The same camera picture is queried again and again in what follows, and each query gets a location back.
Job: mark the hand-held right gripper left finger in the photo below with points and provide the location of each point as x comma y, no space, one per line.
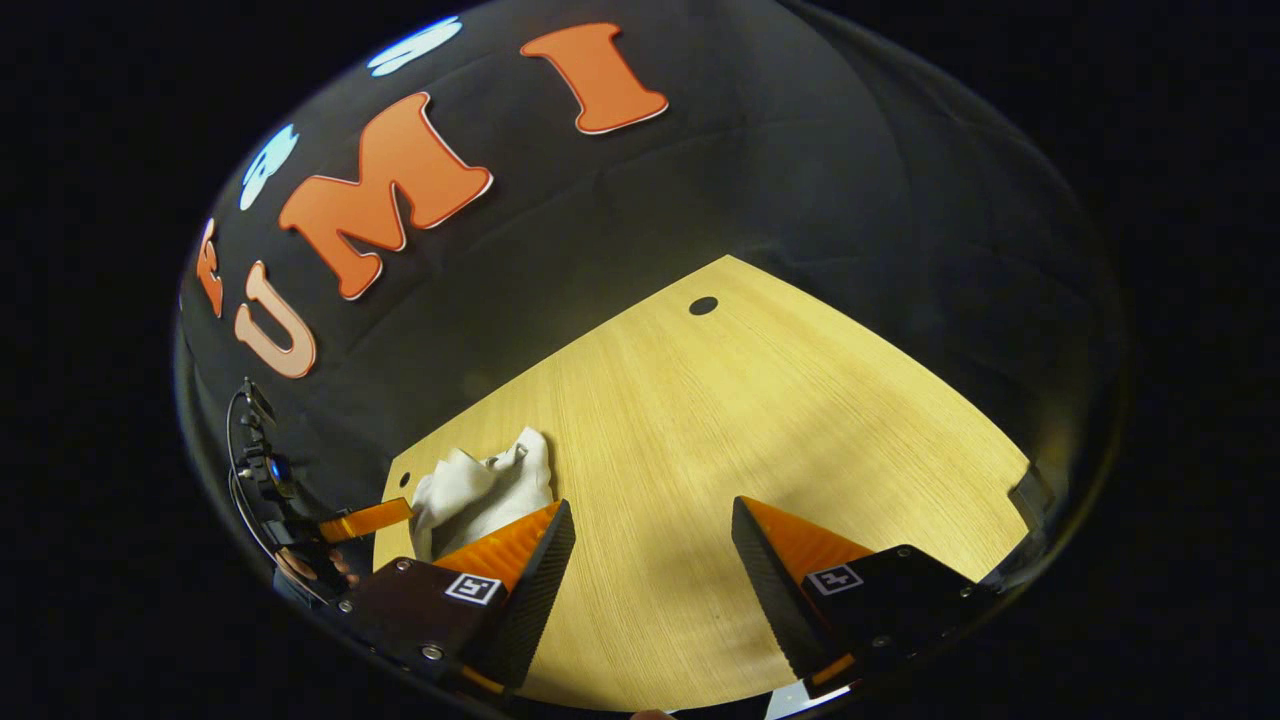
535,600

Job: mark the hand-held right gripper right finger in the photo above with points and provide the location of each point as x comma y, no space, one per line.
775,600

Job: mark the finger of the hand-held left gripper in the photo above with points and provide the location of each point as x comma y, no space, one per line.
365,520

